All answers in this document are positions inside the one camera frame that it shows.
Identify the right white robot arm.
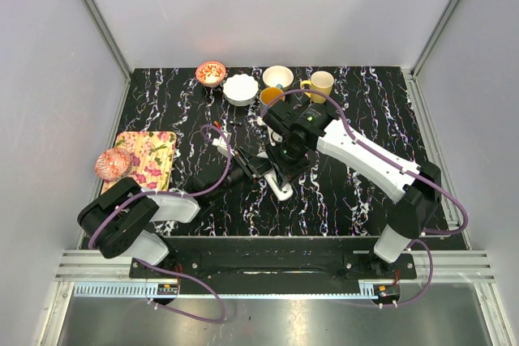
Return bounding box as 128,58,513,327
262,100,441,278

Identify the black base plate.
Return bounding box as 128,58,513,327
80,235,447,297

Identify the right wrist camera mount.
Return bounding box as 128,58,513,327
256,117,282,146

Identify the red patterned bowl on tray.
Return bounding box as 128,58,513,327
95,147,132,182

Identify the white scalloped bowl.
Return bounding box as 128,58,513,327
222,74,259,107

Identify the yellow mug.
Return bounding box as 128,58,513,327
300,70,335,104

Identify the white remote control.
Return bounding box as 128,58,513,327
256,152,294,202

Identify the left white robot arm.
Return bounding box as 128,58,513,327
77,149,273,259

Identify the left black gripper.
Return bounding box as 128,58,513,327
209,147,273,203

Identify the floral rectangular tray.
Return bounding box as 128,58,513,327
114,131,177,190

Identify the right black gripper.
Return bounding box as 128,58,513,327
264,136,311,188

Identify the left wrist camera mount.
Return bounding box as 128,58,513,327
212,132,234,158

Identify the cream round bowl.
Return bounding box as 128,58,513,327
262,65,294,92

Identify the orange floral small bowl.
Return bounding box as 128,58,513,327
195,61,227,88

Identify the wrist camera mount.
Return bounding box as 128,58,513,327
256,117,282,146
212,132,234,158

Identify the blue mug orange inside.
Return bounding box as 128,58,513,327
259,87,285,112

